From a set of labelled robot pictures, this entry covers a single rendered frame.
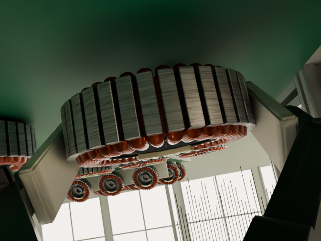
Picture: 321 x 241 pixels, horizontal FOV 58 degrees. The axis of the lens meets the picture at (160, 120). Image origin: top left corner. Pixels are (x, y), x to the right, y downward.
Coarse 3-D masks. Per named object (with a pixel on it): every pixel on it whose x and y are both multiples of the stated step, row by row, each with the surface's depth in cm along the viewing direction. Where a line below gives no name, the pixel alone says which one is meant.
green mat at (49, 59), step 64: (0, 0) 10; (64, 0) 11; (128, 0) 11; (192, 0) 12; (256, 0) 13; (320, 0) 14; (0, 64) 15; (64, 64) 16; (128, 64) 18; (256, 64) 22
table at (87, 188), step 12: (120, 168) 127; (144, 168) 121; (168, 168) 137; (180, 168) 164; (84, 180) 128; (108, 180) 127; (120, 180) 124; (132, 180) 123; (144, 180) 123; (156, 180) 122; (168, 180) 136; (180, 180) 166; (72, 192) 128; (96, 192) 158; (108, 192) 126; (120, 192) 126
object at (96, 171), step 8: (224, 144) 58; (192, 152) 57; (200, 152) 65; (208, 152) 64; (152, 160) 59; (160, 160) 61; (80, 168) 61; (88, 168) 61; (96, 168) 62; (104, 168) 62; (112, 168) 65; (128, 168) 65; (80, 176) 62; (88, 176) 69
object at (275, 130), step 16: (256, 96) 16; (256, 112) 16; (272, 112) 13; (288, 112) 12; (256, 128) 17; (272, 128) 13; (288, 128) 12; (272, 144) 14; (288, 144) 12; (272, 160) 14
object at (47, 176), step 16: (48, 144) 15; (32, 160) 14; (48, 160) 15; (64, 160) 17; (32, 176) 13; (48, 176) 14; (64, 176) 16; (32, 192) 13; (48, 192) 14; (64, 192) 16; (48, 208) 14
